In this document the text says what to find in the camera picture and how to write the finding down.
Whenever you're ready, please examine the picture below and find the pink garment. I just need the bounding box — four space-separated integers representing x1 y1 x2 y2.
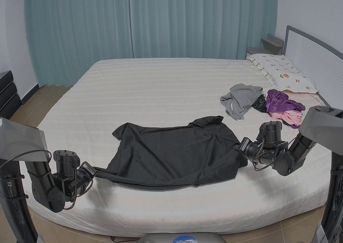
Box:
269 110 303 127

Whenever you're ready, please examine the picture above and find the purple garment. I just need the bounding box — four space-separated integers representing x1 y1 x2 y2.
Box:
266 89 306 130

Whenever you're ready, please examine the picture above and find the black cable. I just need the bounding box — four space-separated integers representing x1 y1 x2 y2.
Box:
110 235 140 243
0 150 52 173

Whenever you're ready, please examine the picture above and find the black T-shirt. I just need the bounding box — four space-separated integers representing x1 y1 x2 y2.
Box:
95 115 248 190

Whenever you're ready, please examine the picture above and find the bed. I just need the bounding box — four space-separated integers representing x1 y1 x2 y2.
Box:
20 25 343 237

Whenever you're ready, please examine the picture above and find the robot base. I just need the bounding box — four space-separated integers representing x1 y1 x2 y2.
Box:
139 232 223 243

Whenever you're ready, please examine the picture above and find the black chest of drawers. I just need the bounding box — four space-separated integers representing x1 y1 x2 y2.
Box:
0 71 22 119

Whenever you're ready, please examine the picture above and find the grey bedside table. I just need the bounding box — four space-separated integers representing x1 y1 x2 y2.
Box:
247 34 284 55

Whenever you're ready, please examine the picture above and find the blue-green curtain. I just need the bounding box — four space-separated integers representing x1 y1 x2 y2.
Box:
25 0 134 87
129 0 279 59

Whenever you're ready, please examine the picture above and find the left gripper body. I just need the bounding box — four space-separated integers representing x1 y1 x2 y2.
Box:
72 161 97 195

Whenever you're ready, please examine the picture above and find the black shiny garment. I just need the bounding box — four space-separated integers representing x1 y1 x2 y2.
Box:
252 95 268 112

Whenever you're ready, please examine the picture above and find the white printed pillow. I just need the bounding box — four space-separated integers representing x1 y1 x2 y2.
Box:
246 54 319 93

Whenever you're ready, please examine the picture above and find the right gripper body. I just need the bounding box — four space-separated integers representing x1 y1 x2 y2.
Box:
235 136 263 161

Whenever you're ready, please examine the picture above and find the grey garment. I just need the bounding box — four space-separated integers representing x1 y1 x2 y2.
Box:
220 83 264 122

